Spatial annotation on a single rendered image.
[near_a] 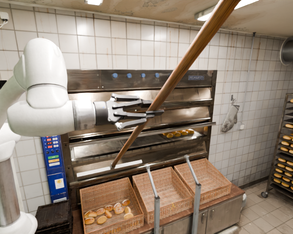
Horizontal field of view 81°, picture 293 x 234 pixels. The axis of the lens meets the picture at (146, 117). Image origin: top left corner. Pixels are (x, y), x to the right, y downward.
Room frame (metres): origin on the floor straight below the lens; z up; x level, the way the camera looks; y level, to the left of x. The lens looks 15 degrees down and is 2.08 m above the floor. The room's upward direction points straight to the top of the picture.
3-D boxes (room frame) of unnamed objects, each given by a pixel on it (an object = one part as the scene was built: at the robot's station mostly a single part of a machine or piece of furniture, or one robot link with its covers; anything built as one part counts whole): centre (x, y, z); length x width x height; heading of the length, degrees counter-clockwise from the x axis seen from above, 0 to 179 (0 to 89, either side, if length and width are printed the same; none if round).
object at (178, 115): (1.97, -0.05, 1.54); 1.79 x 0.11 x 0.19; 114
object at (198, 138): (1.99, -0.04, 1.16); 1.80 x 0.06 x 0.04; 114
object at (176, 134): (2.60, -0.40, 1.21); 0.61 x 0.48 x 0.06; 24
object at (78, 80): (1.99, -0.04, 1.99); 1.80 x 0.08 x 0.21; 114
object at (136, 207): (1.49, 0.37, 0.72); 0.56 x 0.49 x 0.28; 114
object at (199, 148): (1.97, -0.05, 1.02); 1.79 x 0.11 x 0.19; 114
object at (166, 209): (1.73, -0.17, 0.72); 0.56 x 0.49 x 0.28; 114
